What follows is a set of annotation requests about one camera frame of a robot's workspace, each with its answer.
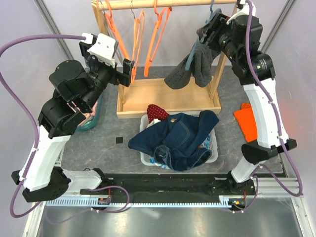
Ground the red polka dot skirt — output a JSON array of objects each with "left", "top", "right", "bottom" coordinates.
[{"left": 147, "top": 104, "right": 169, "bottom": 123}]

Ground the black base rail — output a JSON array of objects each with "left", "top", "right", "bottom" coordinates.
[{"left": 80, "top": 172, "right": 256, "bottom": 204}]

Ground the dark grey dotted garment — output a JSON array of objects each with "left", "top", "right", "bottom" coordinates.
[{"left": 164, "top": 37, "right": 221, "bottom": 89}]

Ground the blue floral skirt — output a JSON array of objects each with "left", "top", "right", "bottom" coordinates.
[{"left": 149, "top": 133, "right": 217, "bottom": 172}]

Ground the orange folded cloth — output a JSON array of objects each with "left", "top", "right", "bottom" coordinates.
[{"left": 233, "top": 102, "right": 257, "bottom": 143}]

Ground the grey metal hanger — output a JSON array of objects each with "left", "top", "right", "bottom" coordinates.
[{"left": 130, "top": 0, "right": 138, "bottom": 19}]

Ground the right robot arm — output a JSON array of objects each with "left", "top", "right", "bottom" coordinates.
[{"left": 200, "top": 11, "right": 297, "bottom": 195}]

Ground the white plastic laundry basket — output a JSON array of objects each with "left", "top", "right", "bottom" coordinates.
[{"left": 140, "top": 114, "right": 218, "bottom": 169}]

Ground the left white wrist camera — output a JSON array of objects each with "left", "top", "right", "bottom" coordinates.
[{"left": 79, "top": 33, "right": 119, "bottom": 68}]

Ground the wooden clothes rack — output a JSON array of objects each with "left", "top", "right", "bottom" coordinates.
[{"left": 91, "top": 0, "right": 227, "bottom": 119}]

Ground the orange hanger of white skirt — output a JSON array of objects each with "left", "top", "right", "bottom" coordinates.
[{"left": 104, "top": 0, "right": 130, "bottom": 60}]

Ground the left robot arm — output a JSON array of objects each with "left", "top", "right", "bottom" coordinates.
[{"left": 11, "top": 56, "right": 134, "bottom": 202}]

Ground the orange hanger of denim skirt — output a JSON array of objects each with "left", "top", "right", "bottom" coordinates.
[{"left": 144, "top": 0, "right": 172, "bottom": 77}]

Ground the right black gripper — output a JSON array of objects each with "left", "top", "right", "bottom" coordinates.
[{"left": 196, "top": 11, "right": 240, "bottom": 62}]

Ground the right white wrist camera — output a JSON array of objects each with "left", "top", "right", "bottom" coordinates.
[{"left": 226, "top": 0, "right": 256, "bottom": 25}]

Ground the orange hanger of floral skirt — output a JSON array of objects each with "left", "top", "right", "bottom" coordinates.
[{"left": 131, "top": 10, "right": 145, "bottom": 84}]

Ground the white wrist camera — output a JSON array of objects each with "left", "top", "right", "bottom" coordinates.
[
  {"left": 79, "top": 33, "right": 119, "bottom": 68},
  {"left": 226, "top": 0, "right": 256, "bottom": 25}
]

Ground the teal laundry basket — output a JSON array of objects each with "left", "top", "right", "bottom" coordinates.
[{"left": 76, "top": 94, "right": 103, "bottom": 132}]

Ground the blue-grey hanger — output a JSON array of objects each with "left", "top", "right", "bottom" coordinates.
[{"left": 185, "top": 0, "right": 221, "bottom": 71}]

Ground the slotted grey cable duct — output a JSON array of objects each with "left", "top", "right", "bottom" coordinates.
[{"left": 46, "top": 197, "right": 233, "bottom": 208}]

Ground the dark denim skirt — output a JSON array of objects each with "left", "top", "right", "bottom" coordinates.
[{"left": 128, "top": 110, "right": 219, "bottom": 172}]

